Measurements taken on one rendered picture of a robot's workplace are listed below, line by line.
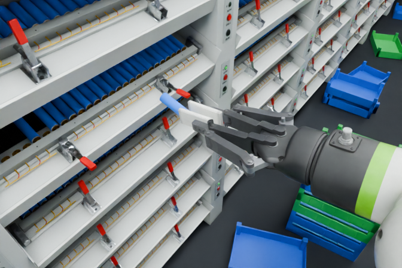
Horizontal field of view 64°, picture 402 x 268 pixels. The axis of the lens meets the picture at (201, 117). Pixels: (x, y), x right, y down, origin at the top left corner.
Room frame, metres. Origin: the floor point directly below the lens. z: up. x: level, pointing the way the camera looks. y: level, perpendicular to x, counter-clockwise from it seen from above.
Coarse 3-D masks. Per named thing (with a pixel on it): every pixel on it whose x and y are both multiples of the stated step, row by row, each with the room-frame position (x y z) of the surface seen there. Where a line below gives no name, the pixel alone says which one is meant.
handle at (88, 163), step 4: (68, 148) 0.41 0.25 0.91; (72, 148) 0.41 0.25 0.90; (72, 152) 0.40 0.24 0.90; (76, 152) 0.40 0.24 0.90; (76, 156) 0.39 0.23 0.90; (80, 156) 0.39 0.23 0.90; (84, 156) 0.39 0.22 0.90; (80, 160) 0.38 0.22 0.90; (84, 160) 0.38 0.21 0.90; (88, 160) 0.38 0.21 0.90; (84, 164) 0.37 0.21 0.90; (88, 164) 0.37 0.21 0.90; (92, 164) 0.37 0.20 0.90; (88, 168) 0.37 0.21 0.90; (92, 168) 0.36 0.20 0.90
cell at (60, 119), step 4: (48, 104) 0.50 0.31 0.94; (52, 104) 0.50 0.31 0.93; (44, 108) 0.49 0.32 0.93; (48, 108) 0.49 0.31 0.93; (52, 108) 0.49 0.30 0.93; (56, 108) 0.50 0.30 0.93; (48, 112) 0.49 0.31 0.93; (52, 112) 0.48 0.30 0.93; (56, 112) 0.48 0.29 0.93; (60, 112) 0.49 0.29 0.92; (52, 116) 0.48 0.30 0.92; (56, 116) 0.48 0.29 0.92; (60, 116) 0.48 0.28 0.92; (64, 116) 0.48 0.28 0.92; (56, 120) 0.47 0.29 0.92; (60, 120) 0.47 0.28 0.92; (60, 124) 0.47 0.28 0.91
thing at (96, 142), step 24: (216, 48) 0.75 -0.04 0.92; (192, 72) 0.70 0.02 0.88; (144, 96) 0.59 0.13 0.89; (120, 120) 0.51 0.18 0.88; (144, 120) 0.55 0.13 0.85; (24, 144) 0.42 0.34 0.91; (96, 144) 0.44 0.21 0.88; (48, 168) 0.38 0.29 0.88; (72, 168) 0.39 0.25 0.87; (0, 192) 0.32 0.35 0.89; (24, 192) 0.33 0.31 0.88; (48, 192) 0.35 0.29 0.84; (0, 216) 0.28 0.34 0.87
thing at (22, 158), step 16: (192, 48) 0.75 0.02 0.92; (176, 64) 0.70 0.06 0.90; (144, 80) 0.61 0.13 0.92; (112, 96) 0.55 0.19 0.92; (128, 96) 0.57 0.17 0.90; (96, 112) 0.50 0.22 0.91; (64, 128) 0.45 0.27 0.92; (80, 128) 0.47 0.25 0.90; (32, 144) 0.40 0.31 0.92; (48, 144) 0.41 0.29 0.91; (16, 160) 0.37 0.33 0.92; (0, 176) 0.34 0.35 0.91
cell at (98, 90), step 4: (88, 80) 0.58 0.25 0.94; (88, 84) 0.57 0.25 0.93; (92, 84) 0.57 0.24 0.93; (96, 84) 0.58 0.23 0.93; (92, 88) 0.56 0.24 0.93; (96, 88) 0.56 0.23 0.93; (96, 92) 0.56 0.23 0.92; (100, 92) 0.56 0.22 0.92; (104, 92) 0.56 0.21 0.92; (100, 96) 0.55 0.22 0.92
